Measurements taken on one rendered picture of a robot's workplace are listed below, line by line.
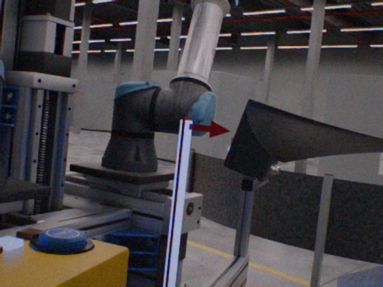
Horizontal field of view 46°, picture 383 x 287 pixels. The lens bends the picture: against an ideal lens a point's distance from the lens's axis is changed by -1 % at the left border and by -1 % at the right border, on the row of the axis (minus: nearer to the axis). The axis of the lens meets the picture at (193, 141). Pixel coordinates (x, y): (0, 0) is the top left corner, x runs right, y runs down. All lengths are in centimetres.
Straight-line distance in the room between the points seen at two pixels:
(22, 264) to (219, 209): 252
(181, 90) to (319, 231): 152
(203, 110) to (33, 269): 82
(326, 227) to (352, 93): 481
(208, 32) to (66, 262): 97
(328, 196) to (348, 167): 469
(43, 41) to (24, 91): 12
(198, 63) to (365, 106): 596
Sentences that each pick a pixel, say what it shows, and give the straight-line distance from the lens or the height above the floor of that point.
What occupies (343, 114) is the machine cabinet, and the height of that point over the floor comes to 146.
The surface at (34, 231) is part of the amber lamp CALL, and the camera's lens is 43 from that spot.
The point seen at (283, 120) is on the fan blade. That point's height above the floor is 120.
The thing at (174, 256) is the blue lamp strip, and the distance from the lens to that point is 65.
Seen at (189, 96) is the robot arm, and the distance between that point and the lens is 114.
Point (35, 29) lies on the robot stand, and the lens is 108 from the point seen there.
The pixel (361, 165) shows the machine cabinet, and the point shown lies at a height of 74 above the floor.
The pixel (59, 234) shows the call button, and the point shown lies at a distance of 41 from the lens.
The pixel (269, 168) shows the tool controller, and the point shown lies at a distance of 121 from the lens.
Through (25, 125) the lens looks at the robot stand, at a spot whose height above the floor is 114.
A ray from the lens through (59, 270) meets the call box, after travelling 36.
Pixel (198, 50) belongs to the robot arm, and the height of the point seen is 137.
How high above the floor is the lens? 120
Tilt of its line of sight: 3 degrees down
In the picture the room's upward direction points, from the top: 6 degrees clockwise
